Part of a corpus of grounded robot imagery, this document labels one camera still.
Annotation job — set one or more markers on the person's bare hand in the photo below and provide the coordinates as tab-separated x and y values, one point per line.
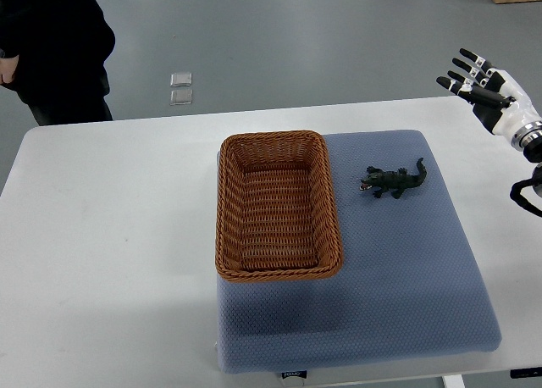
8	68

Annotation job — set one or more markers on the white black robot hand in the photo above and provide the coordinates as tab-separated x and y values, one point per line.
499	102

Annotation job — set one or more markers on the dark toy crocodile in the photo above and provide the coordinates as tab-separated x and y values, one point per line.
396	182

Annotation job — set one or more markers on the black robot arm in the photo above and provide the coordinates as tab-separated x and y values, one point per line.
531	146

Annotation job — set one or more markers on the brown wicker basket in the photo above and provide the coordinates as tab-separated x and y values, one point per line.
276	213

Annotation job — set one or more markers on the person in black clothes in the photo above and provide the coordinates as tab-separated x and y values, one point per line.
62	47

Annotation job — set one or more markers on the upper grey floor plate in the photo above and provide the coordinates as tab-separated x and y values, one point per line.
178	79

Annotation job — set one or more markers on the blue-grey foam cushion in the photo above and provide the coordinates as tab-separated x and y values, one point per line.
409	286

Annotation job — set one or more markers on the black desk control panel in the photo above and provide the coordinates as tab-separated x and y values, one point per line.
526	373

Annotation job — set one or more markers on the white table leg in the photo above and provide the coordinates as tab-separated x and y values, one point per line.
453	381

